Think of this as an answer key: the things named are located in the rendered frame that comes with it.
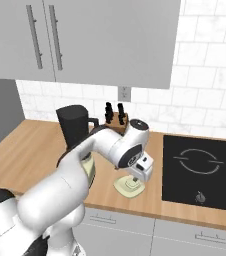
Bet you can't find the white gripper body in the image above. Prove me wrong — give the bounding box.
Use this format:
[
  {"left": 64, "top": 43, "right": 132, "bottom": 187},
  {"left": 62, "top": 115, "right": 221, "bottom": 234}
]
[{"left": 126, "top": 165, "right": 154, "bottom": 184}]

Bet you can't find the black jug cream base blender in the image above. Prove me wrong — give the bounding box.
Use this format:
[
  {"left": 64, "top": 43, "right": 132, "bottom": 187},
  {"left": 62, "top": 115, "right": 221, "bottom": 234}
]
[{"left": 55, "top": 104, "right": 100, "bottom": 188}]

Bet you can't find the grey drawer front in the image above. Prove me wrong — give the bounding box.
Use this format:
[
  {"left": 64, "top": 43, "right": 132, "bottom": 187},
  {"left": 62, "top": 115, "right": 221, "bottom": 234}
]
[
  {"left": 72, "top": 206, "right": 157, "bottom": 256},
  {"left": 151, "top": 218, "right": 226, "bottom": 256}
]

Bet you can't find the wooden knife block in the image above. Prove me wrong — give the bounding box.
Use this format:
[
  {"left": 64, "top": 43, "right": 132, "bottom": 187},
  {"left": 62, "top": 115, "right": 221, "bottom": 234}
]
[{"left": 104, "top": 112, "right": 130, "bottom": 136}]

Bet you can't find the black hob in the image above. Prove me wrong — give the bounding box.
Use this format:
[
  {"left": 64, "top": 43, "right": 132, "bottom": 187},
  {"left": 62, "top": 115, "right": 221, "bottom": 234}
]
[{"left": 161, "top": 133, "right": 226, "bottom": 214}]

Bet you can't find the grey hob knob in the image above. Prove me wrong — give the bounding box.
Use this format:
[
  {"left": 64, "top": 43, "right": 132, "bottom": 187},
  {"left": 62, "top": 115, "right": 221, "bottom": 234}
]
[{"left": 195, "top": 191, "right": 207, "bottom": 205}]

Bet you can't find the grey drawer handle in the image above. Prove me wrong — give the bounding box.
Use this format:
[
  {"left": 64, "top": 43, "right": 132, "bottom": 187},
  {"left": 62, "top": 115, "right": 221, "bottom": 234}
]
[
  {"left": 194, "top": 231, "right": 226, "bottom": 244},
  {"left": 88, "top": 213, "right": 117, "bottom": 225}
]

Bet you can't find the black knife handle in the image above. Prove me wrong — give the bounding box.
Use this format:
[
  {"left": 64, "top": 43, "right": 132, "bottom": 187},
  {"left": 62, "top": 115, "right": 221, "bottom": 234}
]
[
  {"left": 104, "top": 101, "right": 115, "bottom": 123},
  {"left": 116, "top": 102, "right": 126, "bottom": 125}
]

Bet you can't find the grey wall socket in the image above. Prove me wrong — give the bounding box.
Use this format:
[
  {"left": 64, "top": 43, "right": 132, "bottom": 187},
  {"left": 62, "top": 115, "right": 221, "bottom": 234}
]
[{"left": 117, "top": 85, "right": 132, "bottom": 102}]

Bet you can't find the grey wall cupboard door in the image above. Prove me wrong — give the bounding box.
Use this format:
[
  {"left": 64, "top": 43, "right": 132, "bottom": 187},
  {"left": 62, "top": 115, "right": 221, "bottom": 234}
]
[
  {"left": 0, "top": 0, "right": 57, "bottom": 83},
  {"left": 42, "top": 0, "right": 182, "bottom": 90}
]

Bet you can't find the grey bar cupboard handle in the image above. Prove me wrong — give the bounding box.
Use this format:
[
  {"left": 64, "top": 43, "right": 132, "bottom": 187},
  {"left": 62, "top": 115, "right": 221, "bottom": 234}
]
[
  {"left": 47, "top": 4, "right": 65, "bottom": 72},
  {"left": 25, "top": 4, "right": 44, "bottom": 70}
]

